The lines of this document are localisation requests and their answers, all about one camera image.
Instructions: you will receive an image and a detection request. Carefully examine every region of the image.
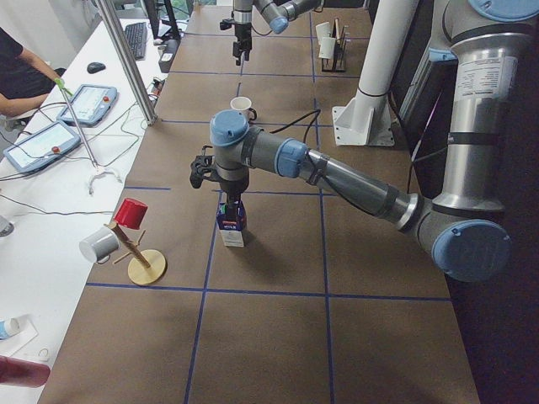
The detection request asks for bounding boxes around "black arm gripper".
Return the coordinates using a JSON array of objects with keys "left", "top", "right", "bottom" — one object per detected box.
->
[
  {"left": 214, "top": 174, "right": 248, "bottom": 222},
  {"left": 233, "top": 21, "right": 252, "bottom": 66}
]

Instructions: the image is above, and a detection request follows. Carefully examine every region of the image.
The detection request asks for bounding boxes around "blue Pascual milk carton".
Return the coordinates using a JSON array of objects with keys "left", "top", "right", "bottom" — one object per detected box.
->
[{"left": 216, "top": 201, "right": 247, "bottom": 247}]

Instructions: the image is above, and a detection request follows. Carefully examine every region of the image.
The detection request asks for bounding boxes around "white smiley face mug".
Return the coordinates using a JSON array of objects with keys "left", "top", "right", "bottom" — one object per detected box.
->
[{"left": 230, "top": 96, "right": 258, "bottom": 121}]

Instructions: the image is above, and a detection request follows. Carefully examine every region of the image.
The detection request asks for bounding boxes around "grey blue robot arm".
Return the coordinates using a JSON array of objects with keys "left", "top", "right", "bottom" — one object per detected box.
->
[
  {"left": 201, "top": 95, "right": 538, "bottom": 295},
  {"left": 220, "top": 0, "right": 324, "bottom": 66}
]

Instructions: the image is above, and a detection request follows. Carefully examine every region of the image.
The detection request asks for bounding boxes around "white ribbed HOME cup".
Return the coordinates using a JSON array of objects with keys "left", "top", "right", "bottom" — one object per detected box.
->
[{"left": 318, "top": 36, "right": 336, "bottom": 60}]

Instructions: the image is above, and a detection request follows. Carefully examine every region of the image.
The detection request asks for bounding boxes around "red cup on stand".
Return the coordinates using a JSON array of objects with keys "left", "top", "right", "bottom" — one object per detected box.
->
[{"left": 114, "top": 198, "right": 148, "bottom": 230}]

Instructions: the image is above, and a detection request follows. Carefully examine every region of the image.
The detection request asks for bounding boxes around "grey white cup on stand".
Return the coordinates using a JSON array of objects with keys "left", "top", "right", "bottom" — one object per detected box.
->
[{"left": 79, "top": 226, "right": 120, "bottom": 263}]

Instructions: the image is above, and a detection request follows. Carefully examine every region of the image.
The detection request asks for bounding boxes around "black keyboard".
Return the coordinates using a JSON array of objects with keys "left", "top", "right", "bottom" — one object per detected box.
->
[{"left": 124, "top": 22, "right": 147, "bottom": 61}]

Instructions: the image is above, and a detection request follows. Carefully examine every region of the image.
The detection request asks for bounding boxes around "wooden mug tree stand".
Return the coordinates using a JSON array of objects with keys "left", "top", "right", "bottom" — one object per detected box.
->
[{"left": 107, "top": 221, "right": 167, "bottom": 286}]

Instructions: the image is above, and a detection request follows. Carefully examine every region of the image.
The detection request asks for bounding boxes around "black computer mouse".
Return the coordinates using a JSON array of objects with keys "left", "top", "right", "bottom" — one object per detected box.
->
[{"left": 87, "top": 62, "right": 106, "bottom": 74}]

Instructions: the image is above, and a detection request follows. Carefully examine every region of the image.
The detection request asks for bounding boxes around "far teach pendant tablet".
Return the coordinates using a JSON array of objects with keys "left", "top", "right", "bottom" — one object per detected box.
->
[{"left": 68, "top": 84, "right": 118, "bottom": 127}]

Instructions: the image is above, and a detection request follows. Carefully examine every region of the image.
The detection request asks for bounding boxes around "teach pendant tablet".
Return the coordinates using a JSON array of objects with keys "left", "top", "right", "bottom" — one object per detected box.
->
[
  {"left": 68, "top": 84, "right": 118, "bottom": 127},
  {"left": 3, "top": 121, "right": 81, "bottom": 173}
]

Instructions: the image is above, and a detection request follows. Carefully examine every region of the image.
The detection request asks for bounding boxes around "metal reacher grabber tool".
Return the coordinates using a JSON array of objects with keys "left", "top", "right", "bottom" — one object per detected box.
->
[{"left": 55, "top": 78, "right": 122, "bottom": 195}]

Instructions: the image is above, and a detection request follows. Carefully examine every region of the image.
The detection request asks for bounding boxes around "near teach pendant tablet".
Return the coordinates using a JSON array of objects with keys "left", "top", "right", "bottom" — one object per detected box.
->
[{"left": 3, "top": 121, "right": 81, "bottom": 173}]

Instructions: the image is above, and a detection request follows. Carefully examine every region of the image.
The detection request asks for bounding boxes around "seated person black shirt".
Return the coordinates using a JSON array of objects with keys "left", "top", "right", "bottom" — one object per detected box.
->
[{"left": 1, "top": 29, "right": 66, "bottom": 118}]

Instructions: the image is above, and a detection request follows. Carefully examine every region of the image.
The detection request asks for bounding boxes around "dark red bottle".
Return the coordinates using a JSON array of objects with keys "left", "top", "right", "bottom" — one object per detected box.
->
[{"left": 1, "top": 356, "right": 51, "bottom": 388}]

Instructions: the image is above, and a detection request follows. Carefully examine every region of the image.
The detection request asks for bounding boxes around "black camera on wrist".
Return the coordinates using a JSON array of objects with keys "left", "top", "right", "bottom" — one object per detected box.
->
[
  {"left": 219, "top": 19, "right": 235, "bottom": 30},
  {"left": 189, "top": 145, "right": 218, "bottom": 189}
]

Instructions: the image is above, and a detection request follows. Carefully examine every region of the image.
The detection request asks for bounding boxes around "black wire cup rack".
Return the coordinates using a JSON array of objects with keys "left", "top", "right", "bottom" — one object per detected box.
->
[{"left": 320, "top": 18, "right": 349, "bottom": 72}]

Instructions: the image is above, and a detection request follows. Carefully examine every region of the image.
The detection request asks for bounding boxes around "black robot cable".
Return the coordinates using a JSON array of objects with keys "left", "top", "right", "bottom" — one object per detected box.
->
[{"left": 269, "top": 108, "right": 323, "bottom": 138}]

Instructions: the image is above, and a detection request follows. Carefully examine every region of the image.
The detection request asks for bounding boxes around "aluminium frame post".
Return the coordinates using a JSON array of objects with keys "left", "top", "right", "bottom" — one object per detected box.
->
[{"left": 96, "top": 0, "right": 157, "bottom": 126}]

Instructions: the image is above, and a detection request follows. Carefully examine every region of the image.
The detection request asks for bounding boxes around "white camera pole base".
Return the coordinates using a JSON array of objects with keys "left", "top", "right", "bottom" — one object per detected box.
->
[{"left": 332, "top": 0, "right": 419, "bottom": 146}]

